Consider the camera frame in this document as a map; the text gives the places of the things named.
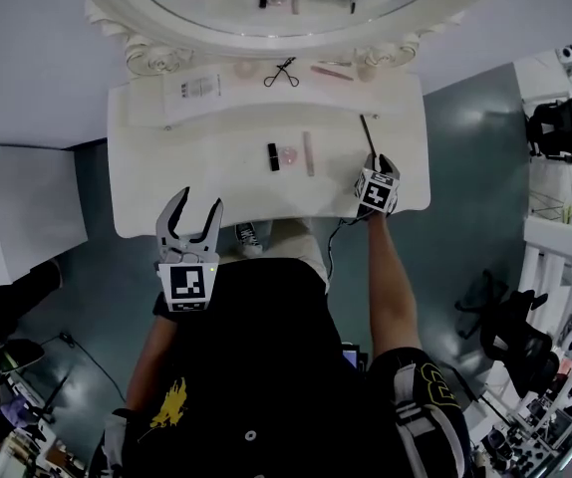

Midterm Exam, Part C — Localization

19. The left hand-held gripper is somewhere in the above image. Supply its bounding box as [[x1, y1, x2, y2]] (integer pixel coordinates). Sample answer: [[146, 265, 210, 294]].
[[153, 185, 226, 314]]

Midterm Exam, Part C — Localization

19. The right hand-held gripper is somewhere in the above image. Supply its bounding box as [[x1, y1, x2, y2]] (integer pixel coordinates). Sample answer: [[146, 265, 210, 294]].
[[353, 152, 402, 222]]

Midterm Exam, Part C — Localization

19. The black makeup pencil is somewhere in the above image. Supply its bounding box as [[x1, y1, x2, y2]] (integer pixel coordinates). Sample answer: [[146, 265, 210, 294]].
[[359, 113, 380, 161]]

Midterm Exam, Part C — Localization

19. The pink slim tube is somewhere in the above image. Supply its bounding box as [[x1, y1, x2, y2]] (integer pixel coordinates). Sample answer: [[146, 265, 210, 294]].
[[301, 130, 317, 178]]

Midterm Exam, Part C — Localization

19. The pink pen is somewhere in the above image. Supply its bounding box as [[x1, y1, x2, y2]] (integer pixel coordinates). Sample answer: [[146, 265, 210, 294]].
[[309, 65, 356, 83]]

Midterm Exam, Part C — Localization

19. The white product box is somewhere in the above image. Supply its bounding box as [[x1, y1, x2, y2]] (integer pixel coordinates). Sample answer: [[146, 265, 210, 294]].
[[161, 71, 225, 123]]

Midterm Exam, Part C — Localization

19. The black eyelash curler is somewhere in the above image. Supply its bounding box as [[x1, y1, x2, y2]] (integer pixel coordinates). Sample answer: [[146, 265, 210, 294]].
[[262, 57, 301, 90]]

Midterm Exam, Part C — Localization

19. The person's left forearm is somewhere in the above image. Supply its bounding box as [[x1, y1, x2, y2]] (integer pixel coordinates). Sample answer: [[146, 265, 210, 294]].
[[125, 314, 178, 415]]

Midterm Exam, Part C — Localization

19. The person's right forearm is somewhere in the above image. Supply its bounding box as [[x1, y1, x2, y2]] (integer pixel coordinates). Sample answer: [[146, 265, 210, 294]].
[[365, 211, 423, 362]]

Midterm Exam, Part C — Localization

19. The white vanity table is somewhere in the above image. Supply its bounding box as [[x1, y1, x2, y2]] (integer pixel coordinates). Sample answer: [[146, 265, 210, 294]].
[[106, 74, 432, 239]]

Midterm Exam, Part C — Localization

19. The person's dark sneaker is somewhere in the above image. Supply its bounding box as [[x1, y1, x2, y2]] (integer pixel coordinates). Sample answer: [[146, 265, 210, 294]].
[[234, 221, 263, 257]]

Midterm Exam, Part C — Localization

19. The person's black shirt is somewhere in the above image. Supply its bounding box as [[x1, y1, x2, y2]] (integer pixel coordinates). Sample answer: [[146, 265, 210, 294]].
[[89, 256, 471, 478]]

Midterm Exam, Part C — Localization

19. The white low cabinet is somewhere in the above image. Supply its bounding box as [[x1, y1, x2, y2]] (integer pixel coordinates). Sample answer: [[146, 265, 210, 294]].
[[0, 141, 91, 288]]

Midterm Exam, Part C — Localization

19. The white office desk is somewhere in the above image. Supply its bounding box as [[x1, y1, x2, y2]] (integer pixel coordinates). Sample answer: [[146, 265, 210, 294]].
[[513, 42, 572, 104]]

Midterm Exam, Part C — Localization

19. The white baluster railing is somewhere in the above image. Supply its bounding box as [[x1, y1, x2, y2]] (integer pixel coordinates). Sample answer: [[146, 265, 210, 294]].
[[522, 215, 572, 313]]

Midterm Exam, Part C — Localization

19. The small blue screen device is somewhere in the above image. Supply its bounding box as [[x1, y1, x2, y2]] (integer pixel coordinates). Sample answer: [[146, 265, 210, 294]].
[[340, 346, 363, 370]]

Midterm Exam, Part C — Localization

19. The oval white framed mirror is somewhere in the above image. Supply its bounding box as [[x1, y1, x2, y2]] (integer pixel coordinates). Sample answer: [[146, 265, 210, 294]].
[[76, 0, 516, 77]]

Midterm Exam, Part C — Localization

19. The toppled black office chair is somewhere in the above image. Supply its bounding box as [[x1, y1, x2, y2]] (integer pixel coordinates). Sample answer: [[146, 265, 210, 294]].
[[453, 269, 562, 398]]

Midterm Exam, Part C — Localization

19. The black wrist strap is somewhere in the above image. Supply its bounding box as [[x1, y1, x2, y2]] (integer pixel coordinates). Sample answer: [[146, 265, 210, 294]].
[[151, 290, 178, 322]]

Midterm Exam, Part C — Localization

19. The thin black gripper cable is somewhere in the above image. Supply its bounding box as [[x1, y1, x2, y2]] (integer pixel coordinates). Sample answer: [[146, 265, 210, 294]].
[[326, 214, 367, 293]]

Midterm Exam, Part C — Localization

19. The black floor cable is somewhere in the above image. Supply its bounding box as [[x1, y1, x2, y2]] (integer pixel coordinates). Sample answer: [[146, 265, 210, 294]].
[[58, 333, 128, 403]]

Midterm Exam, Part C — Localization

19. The grey backpack strap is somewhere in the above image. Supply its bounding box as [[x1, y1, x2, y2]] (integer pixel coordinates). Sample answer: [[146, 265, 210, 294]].
[[393, 363, 466, 478], [102, 409, 129, 473]]

